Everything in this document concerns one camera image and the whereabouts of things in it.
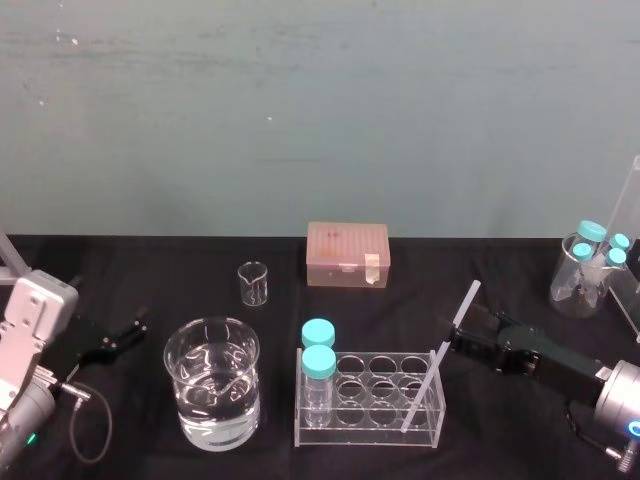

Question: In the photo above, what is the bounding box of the teal capped clear vial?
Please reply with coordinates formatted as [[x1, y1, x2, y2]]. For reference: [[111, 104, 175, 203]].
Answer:
[[301, 319, 336, 351], [300, 345, 338, 428]]

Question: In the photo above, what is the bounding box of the glass beaker holding vials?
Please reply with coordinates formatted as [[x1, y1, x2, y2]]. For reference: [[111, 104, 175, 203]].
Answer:
[[548, 231, 622, 320]]

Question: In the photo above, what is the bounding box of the large teal capped vial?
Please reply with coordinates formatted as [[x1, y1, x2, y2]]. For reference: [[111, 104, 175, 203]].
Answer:
[[574, 220, 608, 262]]

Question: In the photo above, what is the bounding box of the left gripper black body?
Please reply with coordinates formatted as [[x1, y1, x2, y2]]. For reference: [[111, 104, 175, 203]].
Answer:
[[46, 313, 110, 385]]

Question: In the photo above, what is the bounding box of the translucent pink pipette tip box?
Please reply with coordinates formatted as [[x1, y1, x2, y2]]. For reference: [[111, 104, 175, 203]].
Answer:
[[305, 221, 392, 289]]

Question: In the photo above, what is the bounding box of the clear acrylic stand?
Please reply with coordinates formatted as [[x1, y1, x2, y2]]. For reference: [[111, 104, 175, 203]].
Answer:
[[606, 154, 640, 344]]

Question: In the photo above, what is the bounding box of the clear glass stirring rod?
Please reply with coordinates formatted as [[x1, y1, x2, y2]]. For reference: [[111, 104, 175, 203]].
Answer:
[[400, 279, 482, 434]]

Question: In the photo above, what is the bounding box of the right gripper dark cable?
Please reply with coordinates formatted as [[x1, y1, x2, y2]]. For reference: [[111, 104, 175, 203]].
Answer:
[[563, 398, 632, 472]]

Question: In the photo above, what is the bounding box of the small empty glass beaker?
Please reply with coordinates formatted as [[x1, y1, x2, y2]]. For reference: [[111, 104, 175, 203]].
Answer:
[[237, 262, 270, 307]]

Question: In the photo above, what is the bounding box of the clear acrylic tube rack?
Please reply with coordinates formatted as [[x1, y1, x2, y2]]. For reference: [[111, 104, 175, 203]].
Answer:
[[294, 348, 447, 448]]

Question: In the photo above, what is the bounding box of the gripper dark cable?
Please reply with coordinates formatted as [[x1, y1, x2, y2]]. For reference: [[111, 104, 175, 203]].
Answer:
[[53, 378, 114, 464], [563, 398, 632, 472]]

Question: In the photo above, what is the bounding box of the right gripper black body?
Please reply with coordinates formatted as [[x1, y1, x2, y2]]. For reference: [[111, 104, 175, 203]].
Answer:
[[492, 323, 610, 402]]

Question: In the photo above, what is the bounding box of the left gripper dark cable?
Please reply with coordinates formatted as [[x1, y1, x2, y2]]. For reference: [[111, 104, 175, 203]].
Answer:
[[53, 378, 114, 464]]

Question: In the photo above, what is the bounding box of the black table cloth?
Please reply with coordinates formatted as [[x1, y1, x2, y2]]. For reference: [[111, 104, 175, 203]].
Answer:
[[0, 232, 640, 480]]

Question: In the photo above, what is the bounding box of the large glass beaker with water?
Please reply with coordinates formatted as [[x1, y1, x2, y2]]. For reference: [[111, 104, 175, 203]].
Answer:
[[163, 315, 263, 449]]

